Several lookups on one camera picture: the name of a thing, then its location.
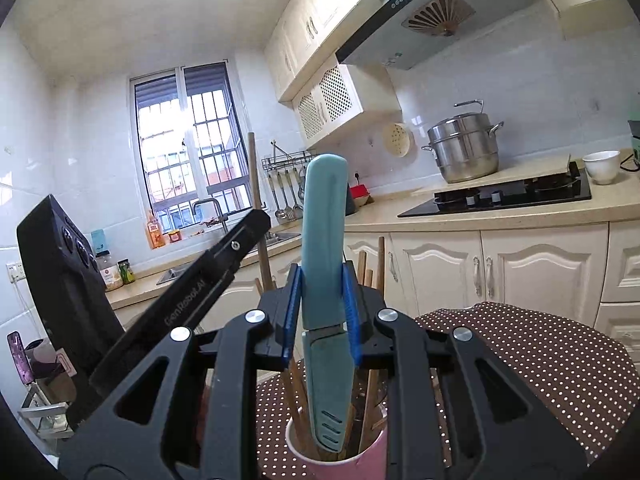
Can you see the pink paper cup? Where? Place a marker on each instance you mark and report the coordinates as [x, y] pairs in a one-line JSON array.
[[345, 467]]

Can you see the cream upper wall cabinets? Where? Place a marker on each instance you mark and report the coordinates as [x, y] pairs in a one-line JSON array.
[[300, 25]]

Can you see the steel sink faucet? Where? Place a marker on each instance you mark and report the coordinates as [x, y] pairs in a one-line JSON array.
[[220, 217]]

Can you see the hanging steel kitchen utensil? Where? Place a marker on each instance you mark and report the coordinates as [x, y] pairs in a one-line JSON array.
[[275, 195], [295, 195], [285, 200], [301, 185]]

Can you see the green countertop appliance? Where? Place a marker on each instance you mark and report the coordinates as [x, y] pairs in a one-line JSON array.
[[635, 146]]

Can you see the black glass gas stove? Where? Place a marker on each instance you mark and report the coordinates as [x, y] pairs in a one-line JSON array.
[[500, 200]]

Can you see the cream lower kitchen cabinets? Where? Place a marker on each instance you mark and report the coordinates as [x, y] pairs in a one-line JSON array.
[[540, 270]]

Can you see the brown polka dot tablecloth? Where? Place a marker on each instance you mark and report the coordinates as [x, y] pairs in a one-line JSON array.
[[525, 360]]

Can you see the barred kitchen window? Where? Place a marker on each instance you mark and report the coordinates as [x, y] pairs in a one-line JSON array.
[[165, 150]]

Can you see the white storage rack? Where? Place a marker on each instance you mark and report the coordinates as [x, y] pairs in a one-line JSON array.
[[45, 400]]

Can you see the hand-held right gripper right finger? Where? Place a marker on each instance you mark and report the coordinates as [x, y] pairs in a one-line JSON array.
[[352, 320]]

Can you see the red container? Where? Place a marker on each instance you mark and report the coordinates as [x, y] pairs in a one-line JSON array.
[[361, 196]]

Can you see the white wall socket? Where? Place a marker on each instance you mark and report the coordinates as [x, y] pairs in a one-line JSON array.
[[16, 271]]

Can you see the bunch of chopsticks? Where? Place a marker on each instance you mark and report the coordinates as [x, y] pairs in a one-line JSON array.
[[300, 425]]

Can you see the grey range hood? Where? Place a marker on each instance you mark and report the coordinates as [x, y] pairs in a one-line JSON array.
[[380, 35]]

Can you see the small lattice door cabinet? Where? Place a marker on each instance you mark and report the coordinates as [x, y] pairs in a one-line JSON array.
[[335, 100]]

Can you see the purple plastic object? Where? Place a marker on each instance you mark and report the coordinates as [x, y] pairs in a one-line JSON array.
[[20, 357]]

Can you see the small red yellow jar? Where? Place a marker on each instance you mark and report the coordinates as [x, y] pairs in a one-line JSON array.
[[174, 236]]

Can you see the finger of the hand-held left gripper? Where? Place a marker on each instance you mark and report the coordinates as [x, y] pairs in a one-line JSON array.
[[245, 235]]

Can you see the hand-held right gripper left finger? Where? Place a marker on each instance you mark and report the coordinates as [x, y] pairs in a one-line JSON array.
[[292, 310]]

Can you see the teal sheathed knife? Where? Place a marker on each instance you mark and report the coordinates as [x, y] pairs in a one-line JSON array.
[[322, 235]]

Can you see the white ceramic bowl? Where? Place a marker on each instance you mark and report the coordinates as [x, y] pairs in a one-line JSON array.
[[602, 167]]

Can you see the steel kitchen sink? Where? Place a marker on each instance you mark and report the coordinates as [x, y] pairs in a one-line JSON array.
[[172, 275]]

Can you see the long wooden chopstick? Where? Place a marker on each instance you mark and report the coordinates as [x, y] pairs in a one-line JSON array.
[[255, 175]]

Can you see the round perforated cream tray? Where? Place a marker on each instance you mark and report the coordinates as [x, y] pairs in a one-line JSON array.
[[396, 140]]

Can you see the blue lidded container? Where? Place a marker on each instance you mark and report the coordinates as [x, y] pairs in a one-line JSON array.
[[98, 242]]

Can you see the white label glass jar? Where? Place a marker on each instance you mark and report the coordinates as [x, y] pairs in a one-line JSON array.
[[110, 275]]

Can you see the steel steamer pot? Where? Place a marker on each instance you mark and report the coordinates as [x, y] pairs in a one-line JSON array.
[[465, 155]]

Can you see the orange detergent bottle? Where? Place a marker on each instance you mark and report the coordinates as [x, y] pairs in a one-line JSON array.
[[155, 232]]

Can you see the small green jar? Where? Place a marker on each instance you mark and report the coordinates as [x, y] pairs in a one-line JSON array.
[[126, 272]]

